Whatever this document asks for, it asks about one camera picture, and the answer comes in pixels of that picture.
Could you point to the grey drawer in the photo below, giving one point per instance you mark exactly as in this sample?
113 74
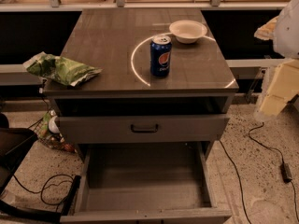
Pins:
108 130
162 183

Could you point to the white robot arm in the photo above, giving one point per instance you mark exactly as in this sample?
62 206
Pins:
281 83

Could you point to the grey drawer cabinet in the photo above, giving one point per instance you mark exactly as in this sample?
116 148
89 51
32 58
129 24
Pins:
117 40

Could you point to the blue Pepsi can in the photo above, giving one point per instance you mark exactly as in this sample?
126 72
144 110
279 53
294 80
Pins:
160 53

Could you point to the white bowl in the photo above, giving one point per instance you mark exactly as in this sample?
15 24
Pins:
187 32

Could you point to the green chip bag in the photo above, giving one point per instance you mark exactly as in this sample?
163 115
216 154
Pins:
60 69

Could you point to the black drawer handle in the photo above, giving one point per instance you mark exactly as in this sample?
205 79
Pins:
144 129

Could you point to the wire basket with items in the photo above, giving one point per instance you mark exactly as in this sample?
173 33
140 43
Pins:
49 134

